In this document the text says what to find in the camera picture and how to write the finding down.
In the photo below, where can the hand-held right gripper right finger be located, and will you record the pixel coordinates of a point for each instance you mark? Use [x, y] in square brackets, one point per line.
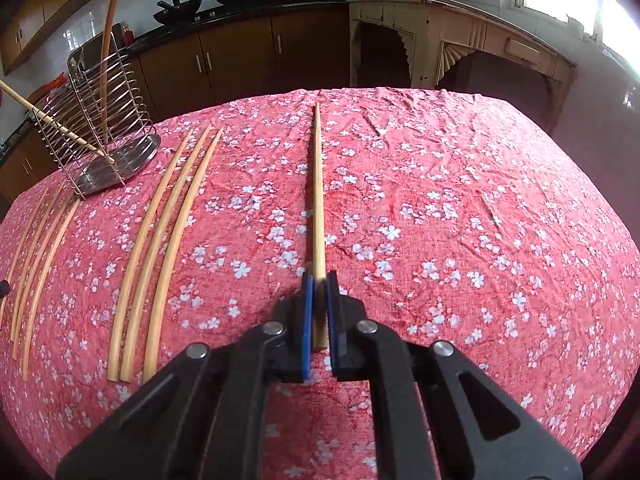
[334, 330]

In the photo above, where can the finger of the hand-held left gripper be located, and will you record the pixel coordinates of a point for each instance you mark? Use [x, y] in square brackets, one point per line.
[3, 288]

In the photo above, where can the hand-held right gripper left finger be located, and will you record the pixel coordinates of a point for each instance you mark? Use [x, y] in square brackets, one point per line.
[307, 330]

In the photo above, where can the pink floral tablecloth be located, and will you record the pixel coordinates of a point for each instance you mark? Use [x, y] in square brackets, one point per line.
[450, 235]

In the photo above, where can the red plastic bag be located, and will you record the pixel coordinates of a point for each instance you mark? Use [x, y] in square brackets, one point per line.
[55, 82]

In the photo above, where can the brown box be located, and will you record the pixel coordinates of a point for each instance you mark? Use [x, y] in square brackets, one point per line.
[80, 60]

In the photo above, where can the small red jar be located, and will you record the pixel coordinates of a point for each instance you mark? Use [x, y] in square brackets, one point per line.
[128, 35]

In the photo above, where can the brown lower kitchen cabinets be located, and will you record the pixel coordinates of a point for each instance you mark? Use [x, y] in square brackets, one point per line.
[235, 55]

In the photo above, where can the black wok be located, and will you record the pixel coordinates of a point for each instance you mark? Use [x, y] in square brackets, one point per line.
[175, 11]

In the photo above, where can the black kitchen countertop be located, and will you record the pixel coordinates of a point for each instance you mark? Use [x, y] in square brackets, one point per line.
[280, 5]

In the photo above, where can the cream wooden table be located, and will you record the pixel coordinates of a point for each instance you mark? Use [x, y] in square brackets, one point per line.
[450, 25]

